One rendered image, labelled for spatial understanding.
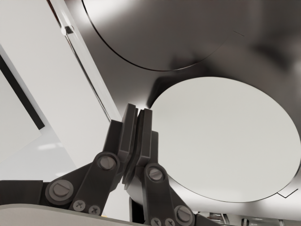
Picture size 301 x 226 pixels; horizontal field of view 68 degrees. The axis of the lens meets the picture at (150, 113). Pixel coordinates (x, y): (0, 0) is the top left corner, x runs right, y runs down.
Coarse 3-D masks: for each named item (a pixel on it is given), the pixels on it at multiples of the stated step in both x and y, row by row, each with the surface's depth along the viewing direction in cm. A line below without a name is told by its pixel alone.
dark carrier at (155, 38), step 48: (96, 0) 14; (144, 0) 12; (192, 0) 11; (240, 0) 11; (288, 0) 10; (96, 48) 15; (144, 48) 14; (192, 48) 13; (240, 48) 11; (288, 48) 10; (144, 96) 16; (288, 96) 11; (192, 192) 18; (288, 192) 14
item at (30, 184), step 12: (0, 180) 9; (12, 180) 9; (24, 180) 9; (36, 180) 9; (0, 192) 8; (12, 192) 9; (24, 192) 9; (36, 192) 9; (0, 204) 8; (36, 204) 9
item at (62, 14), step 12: (48, 0) 15; (60, 0) 15; (60, 12) 15; (60, 24) 15; (72, 24) 15; (72, 36) 16; (72, 48) 16; (84, 48) 16; (84, 60) 16; (84, 72) 17; (96, 72) 17; (96, 84) 17; (96, 96) 17; (108, 96) 17; (108, 108) 17; (108, 120) 18; (120, 120) 18
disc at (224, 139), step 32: (160, 96) 15; (192, 96) 14; (224, 96) 13; (256, 96) 12; (160, 128) 16; (192, 128) 15; (224, 128) 14; (256, 128) 13; (288, 128) 12; (160, 160) 18; (192, 160) 16; (224, 160) 15; (256, 160) 14; (288, 160) 13; (224, 192) 17; (256, 192) 15
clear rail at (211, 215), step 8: (208, 216) 18; (216, 216) 18; (224, 216) 18; (232, 216) 18; (240, 216) 17; (248, 216) 17; (224, 224) 18; (232, 224) 17; (240, 224) 17; (248, 224) 17; (256, 224) 16; (264, 224) 16; (272, 224) 16; (280, 224) 16; (288, 224) 15; (296, 224) 15
